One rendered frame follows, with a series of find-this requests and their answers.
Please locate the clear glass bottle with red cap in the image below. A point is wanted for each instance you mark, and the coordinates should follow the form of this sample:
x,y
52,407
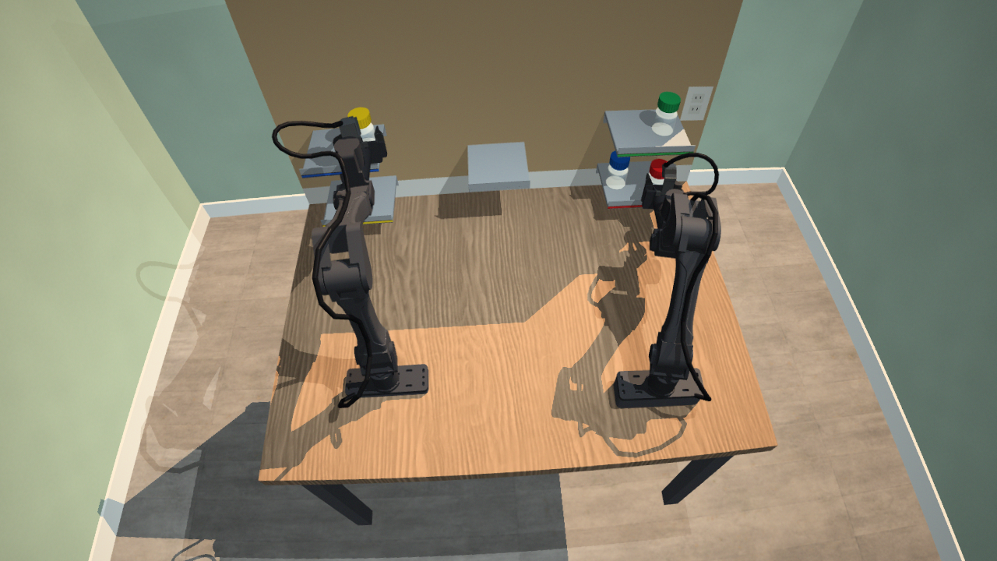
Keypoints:
x,y
656,171

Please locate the clear bottle with yellow cap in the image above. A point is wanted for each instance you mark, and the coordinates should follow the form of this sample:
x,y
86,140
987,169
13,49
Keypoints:
x,y
364,121

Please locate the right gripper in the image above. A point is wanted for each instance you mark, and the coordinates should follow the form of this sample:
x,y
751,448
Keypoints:
x,y
654,194

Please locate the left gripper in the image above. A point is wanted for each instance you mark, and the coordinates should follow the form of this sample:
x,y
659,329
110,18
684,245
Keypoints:
x,y
371,149

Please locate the clear bottle with green cap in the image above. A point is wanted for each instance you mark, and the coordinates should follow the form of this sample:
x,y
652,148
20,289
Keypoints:
x,y
666,114

